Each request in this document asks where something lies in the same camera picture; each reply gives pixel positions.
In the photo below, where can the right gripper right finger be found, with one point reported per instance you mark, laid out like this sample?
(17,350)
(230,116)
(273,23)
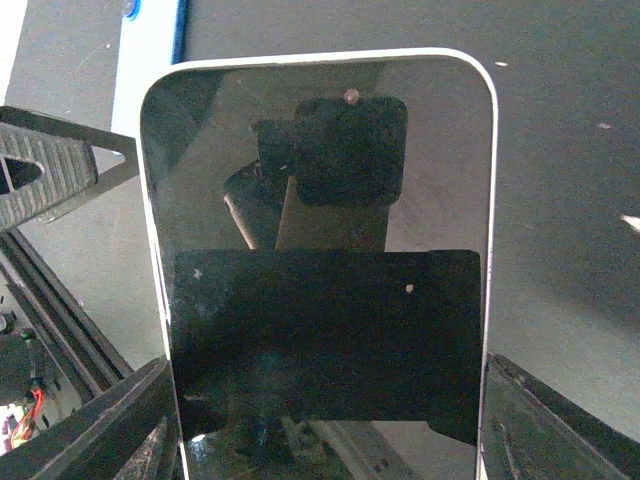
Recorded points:
(530,431)

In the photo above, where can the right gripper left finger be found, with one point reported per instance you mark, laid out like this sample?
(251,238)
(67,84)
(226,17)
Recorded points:
(96,441)

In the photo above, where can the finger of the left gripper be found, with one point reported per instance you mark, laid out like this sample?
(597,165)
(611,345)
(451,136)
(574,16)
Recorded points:
(40,171)
(115,154)

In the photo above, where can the purple phone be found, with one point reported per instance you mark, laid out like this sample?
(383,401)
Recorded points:
(320,270)

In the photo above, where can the beige phone case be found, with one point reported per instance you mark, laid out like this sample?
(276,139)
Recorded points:
(492,200)

